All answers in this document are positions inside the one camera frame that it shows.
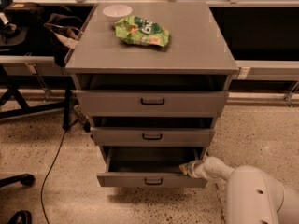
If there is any grey bottom drawer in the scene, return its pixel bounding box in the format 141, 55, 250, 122
97, 147, 206, 188

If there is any grey drawer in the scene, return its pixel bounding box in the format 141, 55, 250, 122
77, 90, 228, 117
97, 147, 206, 188
92, 127, 215, 147

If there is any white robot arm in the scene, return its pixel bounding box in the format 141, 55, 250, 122
179, 157, 299, 224

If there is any grey drawer cabinet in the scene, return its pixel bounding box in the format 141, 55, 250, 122
64, 0, 239, 173

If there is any grey middle drawer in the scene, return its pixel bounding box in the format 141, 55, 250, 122
92, 127, 215, 147

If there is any grey top drawer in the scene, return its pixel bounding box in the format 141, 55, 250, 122
77, 90, 228, 117

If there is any green snack bag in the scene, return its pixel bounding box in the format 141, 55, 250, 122
114, 15, 170, 48

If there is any office chair base leg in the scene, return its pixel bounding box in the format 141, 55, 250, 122
0, 174, 35, 188

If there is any white bowl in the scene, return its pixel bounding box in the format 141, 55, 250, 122
103, 5, 133, 23

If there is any dark bag with cloth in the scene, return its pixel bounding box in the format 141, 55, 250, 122
44, 13, 83, 67

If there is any black floor cable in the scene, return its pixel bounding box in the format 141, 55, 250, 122
39, 119, 78, 224

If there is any metal rail bracket right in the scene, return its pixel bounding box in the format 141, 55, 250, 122
284, 81, 299, 107

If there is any metal rail bracket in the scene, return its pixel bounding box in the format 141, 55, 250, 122
25, 63, 52, 101
284, 81, 299, 107

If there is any metal rail bracket left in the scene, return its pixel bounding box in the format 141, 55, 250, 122
25, 63, 52, 101

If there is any black table frame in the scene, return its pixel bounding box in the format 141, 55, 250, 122
0, 65, 72, 131

